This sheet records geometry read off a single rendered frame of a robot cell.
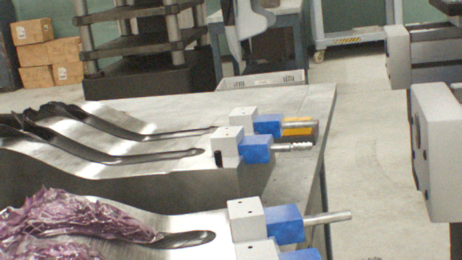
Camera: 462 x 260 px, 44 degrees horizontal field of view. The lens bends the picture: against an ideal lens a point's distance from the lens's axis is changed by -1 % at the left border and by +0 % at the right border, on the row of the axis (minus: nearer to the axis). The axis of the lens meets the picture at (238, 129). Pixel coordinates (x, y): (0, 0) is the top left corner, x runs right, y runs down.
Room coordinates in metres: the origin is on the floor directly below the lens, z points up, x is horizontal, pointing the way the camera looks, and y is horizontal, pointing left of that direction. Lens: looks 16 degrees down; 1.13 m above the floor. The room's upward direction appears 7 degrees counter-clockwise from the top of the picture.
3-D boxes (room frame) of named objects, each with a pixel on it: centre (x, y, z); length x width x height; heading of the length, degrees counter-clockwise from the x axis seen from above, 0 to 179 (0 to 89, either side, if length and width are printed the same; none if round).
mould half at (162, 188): (0.87, 0.22, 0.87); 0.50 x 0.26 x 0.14; 76
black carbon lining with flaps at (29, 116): (0.85, 0.21, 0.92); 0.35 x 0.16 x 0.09; 76
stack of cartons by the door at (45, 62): (7.32, 2.19, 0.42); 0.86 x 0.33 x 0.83; 81
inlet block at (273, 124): (0.85, -0.06, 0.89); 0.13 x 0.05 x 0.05; 76
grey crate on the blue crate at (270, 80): (4.01, -0.21, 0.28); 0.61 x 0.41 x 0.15; 81
